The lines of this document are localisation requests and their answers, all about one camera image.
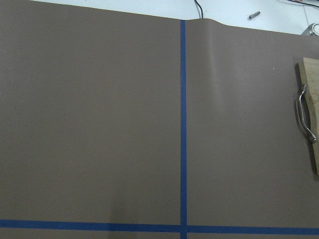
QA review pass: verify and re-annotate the aluminium frame post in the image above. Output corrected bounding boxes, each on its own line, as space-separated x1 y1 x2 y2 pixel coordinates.
301 23 319 37

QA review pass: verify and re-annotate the wooden cutting board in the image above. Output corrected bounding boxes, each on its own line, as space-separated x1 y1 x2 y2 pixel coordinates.
297 57 319 175

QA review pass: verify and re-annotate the silver screw on table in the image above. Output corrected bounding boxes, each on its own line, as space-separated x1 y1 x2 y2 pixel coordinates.
248 11 261 20

